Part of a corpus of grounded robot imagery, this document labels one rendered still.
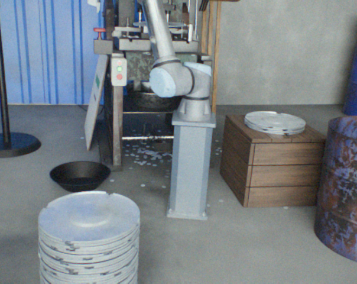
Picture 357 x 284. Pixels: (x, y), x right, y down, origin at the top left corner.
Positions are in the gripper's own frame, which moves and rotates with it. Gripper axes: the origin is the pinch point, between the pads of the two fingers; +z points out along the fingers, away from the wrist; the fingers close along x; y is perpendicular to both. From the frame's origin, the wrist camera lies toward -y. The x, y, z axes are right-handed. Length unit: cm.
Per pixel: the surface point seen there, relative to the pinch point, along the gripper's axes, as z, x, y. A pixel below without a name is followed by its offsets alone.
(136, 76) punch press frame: 32.5, 1.2, -19.2
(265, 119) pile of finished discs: 46, 39, -79
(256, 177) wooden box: 68, 57, -69
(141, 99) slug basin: 48, -10, -24
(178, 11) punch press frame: 0, -40, -50
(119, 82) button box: 33.5, 12.2, -9.3
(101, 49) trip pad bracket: 18.9, 3.2, -0.7
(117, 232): 54, 118, 1
